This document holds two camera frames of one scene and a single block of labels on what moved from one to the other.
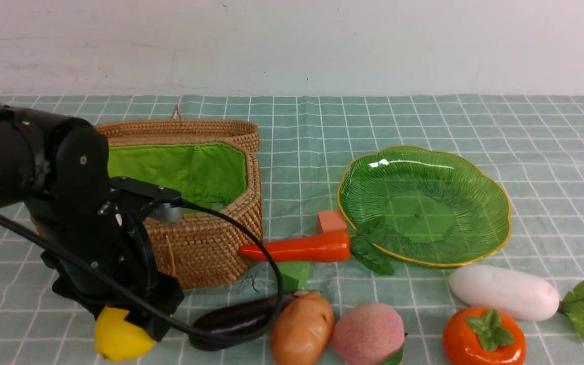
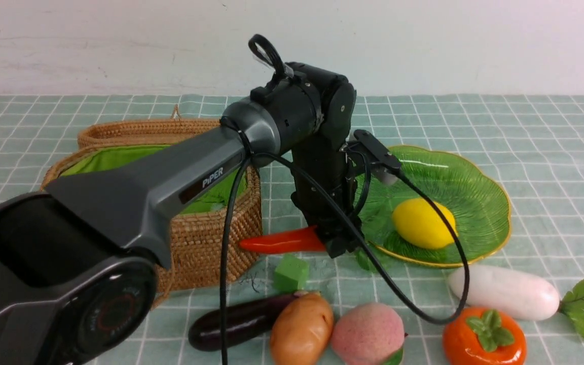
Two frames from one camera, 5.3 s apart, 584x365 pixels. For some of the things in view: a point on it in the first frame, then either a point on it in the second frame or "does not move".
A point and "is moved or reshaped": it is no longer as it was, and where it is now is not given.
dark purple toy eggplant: x=239 y=317 does not move
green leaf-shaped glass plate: x=436 y=208 does not move
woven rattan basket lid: x=245 y=134 does not move
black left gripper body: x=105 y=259 -> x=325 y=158
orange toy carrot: x=331 y=247 is moved or reshaped
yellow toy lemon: x=117 y=339 is moved or reshaped
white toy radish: x=513 y=293 does not move
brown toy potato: x=302 y=330 does not move
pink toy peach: x=369 y=333 does not move
